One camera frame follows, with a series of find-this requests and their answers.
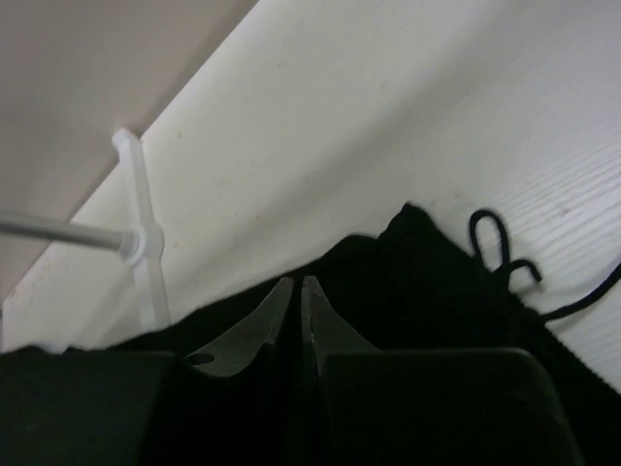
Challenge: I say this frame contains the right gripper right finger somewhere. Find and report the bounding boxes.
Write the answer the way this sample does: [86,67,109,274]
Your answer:
[301,276,380,387]

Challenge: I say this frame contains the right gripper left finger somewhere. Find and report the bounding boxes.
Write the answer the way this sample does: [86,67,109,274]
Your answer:
[184,278,293,378]

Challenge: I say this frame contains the black trousers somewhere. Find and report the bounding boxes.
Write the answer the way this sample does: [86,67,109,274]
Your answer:
[1,204,620,465]

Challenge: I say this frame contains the left white rack foot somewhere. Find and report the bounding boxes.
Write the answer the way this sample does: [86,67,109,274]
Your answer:
[46,127,172,354]

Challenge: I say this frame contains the left grey rack pole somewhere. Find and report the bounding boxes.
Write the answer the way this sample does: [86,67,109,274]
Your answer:
[1,211,139,252]

